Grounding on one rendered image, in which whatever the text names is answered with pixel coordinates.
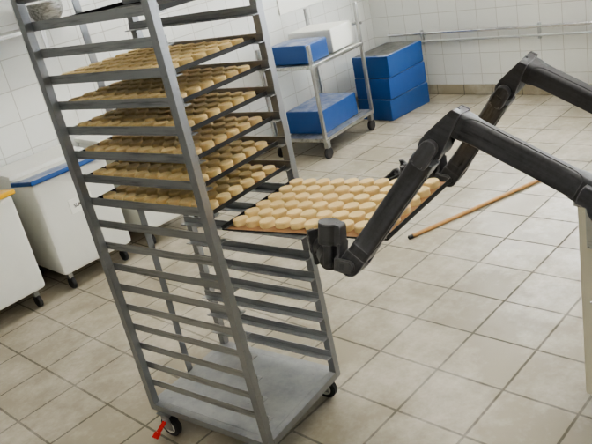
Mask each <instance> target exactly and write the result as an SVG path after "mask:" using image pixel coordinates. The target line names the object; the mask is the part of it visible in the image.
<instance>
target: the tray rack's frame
mask: <svg viewBox="0 0 592 444"><path fill-rule="evenodd" d="M11 5H12V8H13V10H14V13H15V16H16V19H17V21H18V25H19V28H20V31H21V33H22V36H23V39H24V42H25V44H26V48H27V51H28V54H29V56H30V59H31V62H32V65H33V68H34V71H35V74H36V77H37V79H38V82H39V85H40V88H41V91H42V94H43V97H44V100H45V102H46V105H47V108H48V111H49V114H50V117H51V120H52V123H53V125H54V128H55V133H56V134H57V137H58V140H59V143H60V145H61V148H62V151H63V156H64V157H65V160H66V163H67V166H68V168H69V171H70V176H71V179H72V180H73V183H74V186H75V189H76V191H77V194H78V199H79V202H80V203H81V206H82V209H83V212H84V214H85V219H86V222H87V224H88V226H89V229H90V232H91V235H92V239H93V242H94V245H95V247H96V249H97V252H98V255H99V258H100V262H101V265H102V268H103V270H104V272H105V275H106V278H107V282H108V285H109V288H110V291H111V293H112V295H113V298H114V301H115V305H116V308H117V311H118V314H119V315H120V318H121V321H122V326H123V328H124V331H125V334H126V336H127V338H128V341H129V346H130V349H131V351H132V354H133V357H134V359H135V361H136V364H137V369H138V372H139V374H140V377H141V380H142V382H143V384H144V389H145V392H146V395H147V397H148V400H149V403H150V405H151V407H152V409H154V410H157V411H158V412H157V413H156V414H157V415H160V416H161V419H165V420H168V423H166V425H165V428H166V429H167V430H170V431H174V430H173V428H172V425H171V422H170V419H169V418H170V417H171V416H173V417H176V418H180V419H183V420H185V421H188V422H190V423H193V424H195V425H198V426H202V427H204V428H207V429H210V430H212V431H215V432H217V433H222V434H224V435H226V436H229V437H232V438H235V439H236V440H241V441H244V442H246V443H245V444H263V442H262V438H261V435H260V432H259V429H258V425H257V422H256V419H255V418H251V417H249V416H246V415H243V414H240V413H238V412H235V411H230V410H228V409H225V408H222V407H219V406H217V405H214V404H211V403H206V402H204V401H201V400H198V399H195V398H193V397H190V396H185V395H183V394H180V393H177V392H174V391H171V390H168V389H165V390H164V391H163V392H162V393H161V394H159V395H157V392H156V389H155V387H154V384H153V381H152V377H151V374H150V371H149V368H148V366H147V363H146V360H145V358H144V354H143V351H142V348H141V345H140V343H139V340H138V337H137V333H136V330H135V327H134V324H133V321H132V319H131V316H130V311H129V310H128V307H127V304H126V301H125V299H124V296H123V293H122V288H121V286H120V283H119V280H118V277H117V275H116V272H115V267H114V265H113V262H112V260H111V257H110V254H109V252H108V249H107V244H106V242H105V239H104V236H103V233H102V231H101V228H100V223H99V220H98V218H97V215H96V212H95V209H94V208H93V203H92V200H91V198H90V195H89V192H88V189H87V187H86V184H85V179H84V176H83V174H82V171H81V168H80V165H79V163H78V159H77V156H76V153H75V151H74V148H73V145H72V142H71V140H70V135H69V132H68V130H67V127H66V124H65V121H64V119H63V114H62V111H61V109H60V107H59V104H58V101H57V98H56V94H55V91H54V88H53V86H52V83H51V80H50V77H49V74H48V70H47V67H46V64H45V62H44V59H43V57H42V54H41V50H40V47H39V44H38V41H37V39H36V36H35V33H34V30H33V26H32V23H31V20H30V18H29V15H28V12H27V9H26V6H25V3H24V0H11ZM248 348H249V351H250V352H251V354H255V355H257V357H256V358H255V359H253V360H252V361H253V365H254V369H255V374H257V375H260V376H262V379H261V380H260V381H259V382H258V384H259V388H260V391H261V395H262V396H267V397H268V399H267V400H266V401H265V402H264V403H263V404H264V408H265V410H266V414H267V416H270V417H273V419H272V420H271V421H270V422H269V424H270V430H271V433H272V437H273V440H274V444H278V443H279V442H280V441H281V440H282V439H283V437H284V436H285V435H286V434H287V433H288V432H289V431H290V430H291V429H292V427H293V426H294V425H295V424H296V423H297V422H298V421H299V420H300V419H301V417H302V416H303V415H304V414H305V413H306V412H307V411H308V410H309V409H310V407H311V406H312V405H313V404H314V403H315V402H316V401H317V400H318V399H319V398H320V396H321V395H322V394H323V393H324V392H328V393H329V386H330V385H331V384H332V383H333V382H334V381H335V380H336V379H337V377H336V373H332V372H330V371H329V366H325V365H322V364H318V363H314V362H311V361H307V360H304V359H297V358H294V357H290V356H286V355H283V354H279V353H275V352H272V351H265V350H262V349H258V348H255V347H251V346H249V347H248ZM202 359H204V360H208V361H210V362H214V363H218V364H220V365H224V366H229V367H233V368H236V369H240V370H242V368H241V363H240V359H239V357H236V356H233V355H230V354H226V353H223V352H219V351H213V350H212V351H211V352H209V353H208V354H207V355H206V356H205V357H203V358H202ZM184 362H185V365H186V368H187V370H188V371H187V372H186V373H189V374H193V375H197V376H200V377H203V378H206V379H209V380H212V381H217V382H220V383H224V384H226V385H229V386H233V387H236V388H238V389H244V390H246V391H248V388H247V384H246V381H245V378H242V377H240V376H236V375H233V374H228V373H224V372H221V371H218V370H215V369H211V368H209V367H206V366H200V365H197V364H195V365H194V366H192V365H191V363H190V362H188V361H184ZM172 385H175V386H177V387H180V388H183V389H187V390H190V391H193V392H196V393H199V394H202V395H205V396H209V397H212V398H215V399H218V400H221V401H224V402H227V403H231V404H234V405H237V406H240V407H242V408H245V409H249V410H252V411H253V406H252V403H251V400H250V398H247V397H245V396H239V395H236V394H234V393H231V392H227V391H224V390H222V389H219V388H213V387H211V386H208V385H204V384H202V383H199V382H196V381H191V380H188V379H185V378H182V377H180V378H179V379H178V380H176V381H175V382H174V383H173V384H172Z"/></svg>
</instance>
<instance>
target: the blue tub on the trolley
mask: <svg viewBox="0 0 592 444"><path fill-rule="evenodd" d="M308 45H310V48H311V54H312V58H313V62H314V61H317V60H319V59H321V58H323V57H325V56H327V55H328V54H329V51H328V46H327V41H326V38H325V37H323V36H322V37H312V38H301V39H290V40H288V41H283V42H281V43H278V44H277V45H274V46H272V47H271V48H272V52H273V56H274V61H275V65H276V66H283V65H301V64H308V59H307V50H306V46H308Z"/></svg>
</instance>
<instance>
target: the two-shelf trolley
mask: <svg viewBox="0 0 592 444"><path fill-rule="evenodd" d="M352 6H353V11H354V17H355V22H351V25H356V28H357V34H358V39H359V41H358V42H353V43H352V44H350V45H348V46H346V47H344V48H341V49H339V50H338V51H336V52H334V53H329V54H328V55H327V56H325V57H323V58H321V59H319V60H317V61H314V62H313V58H312V54H311V48H310V45H308V46H306V50H307V59H308V64H301V65H283V66H276V69H277V71H289V70H310V72H311V77H312V82H313V87H314V95H315V99H316V105H317V109H318V114H319V118H320V123H321V128H322V134H291V133H290V136H291V140H292V142H311V143H324V148H325V152H324V155H325V157H326V159H331V158H332V157H333V153H334V152H333V149H332V148H331V144H330V140H331V139H332V138H334V137H336V136H338V135H339V134H341V133H342V132H344V131H345V130H347V129H349V128H350V127H351V126H353V125H354V124H356V123H358V122H360V121H361V120H363V119H364V118H366V117H367V120H368V124H367V127H368V128H369V130H374V128H375V121H374V115H373V113H374V107H373V102H372V96H371V91H370V85H369V79H368V74H367V68H366V58H365V52H364V47H363V41H362V35H361V30H360V24H362V22H361V21H359V14H358V8H357V3H356V2H354V3H352ZM303 11H304V16H305V20H306V26H308V25H310V23H309V18H308V13H307V8H306V9H303ZM358 47H359V49H360V54H361V61H362V66H363V71H364V77H365V82H366V93H367V98H368V104H369V109H358V113H357V114H356V115H354V116H353V117H351V118H350V119H348V120H347V121H345V122H343V123H341V124H340V125H338V126H337V127H335V128H334V129H332V130H331V131H329V132H328V133H327V132H326V128H325V123H324V118H323V113H322V105H321V100H320V95H319V93H322V84H321V80H320V75H319V70H318V67H319V66H321V65H323V64H325V63H327V62H329V61H331V60H333V59H335V58H337V57H339V56H341V55H343V54H345V53H347V52H349V51H352V50H354V49H355V48H358ZM255 55H256V60H257V61H258V60H261V57H260V52H259V50H256V51H255ZM259 72H260V76H261V80H262V84H263V86H267V85H266V80H265V76H264V70H262V71H259ZM318 90H319V91H318ZM265 99H266V104H267V108H268V112H272V108H271V104H270V97H265ZM271 127H272V131H273V136H274V137H277V136H278V134H277V129H276V124H275V123H274V122H271ZM277 155H278V156H279V157H280V158H283V154H282V150H281V147H278V149H277Z"/></svg>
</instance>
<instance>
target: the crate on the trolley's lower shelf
mask: <svg viewBox="0 0 592 444"><path fill-rule="evenodd" d="M319 95H320V100H321V105H322V113H323V118H324V123H325V128H326V132H327V133H328V132H329V131H331V130H333V129H334V128H335V127H337V126H338V125H340V124H341V123H343V122H345V121H347V120H348V119H350V118H351V117H353V116H354V115H356V114H357V113H358V108H357V102H356V97H355V92H332V93H319ZM286 117H287V121H288V125H289V130H290V133H291V134H322V128H321V123H320V118H319V114H318V109H317V105H316V99H315V96H314V97H313V98H311V99H310V100H307V101H305V102H303V103H302V104H300V105H298V106H297V107H295V108H293V109H291V110H289V111H287V112H286Z"/></svg>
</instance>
